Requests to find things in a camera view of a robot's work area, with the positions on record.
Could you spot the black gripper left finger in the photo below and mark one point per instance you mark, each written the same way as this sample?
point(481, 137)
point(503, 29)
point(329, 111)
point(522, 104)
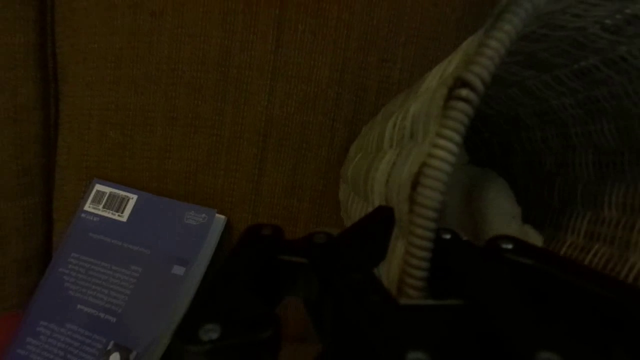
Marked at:
point(346, 266)

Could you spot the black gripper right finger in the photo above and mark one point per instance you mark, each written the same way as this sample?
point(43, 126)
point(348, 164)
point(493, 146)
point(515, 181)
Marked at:
point(532, 292)

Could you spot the gray woven wicker basket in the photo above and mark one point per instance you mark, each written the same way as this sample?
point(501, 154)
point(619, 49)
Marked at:
point(400, 146)

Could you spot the brown fabric couch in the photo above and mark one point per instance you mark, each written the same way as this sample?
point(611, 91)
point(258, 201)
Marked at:
point(232, 106)

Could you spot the white crumpled tissue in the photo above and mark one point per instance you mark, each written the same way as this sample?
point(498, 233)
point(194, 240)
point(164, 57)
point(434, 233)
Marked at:
point(486, 201)

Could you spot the blue paperback book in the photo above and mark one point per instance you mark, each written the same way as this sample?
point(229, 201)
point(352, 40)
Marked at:
point(113, 272)

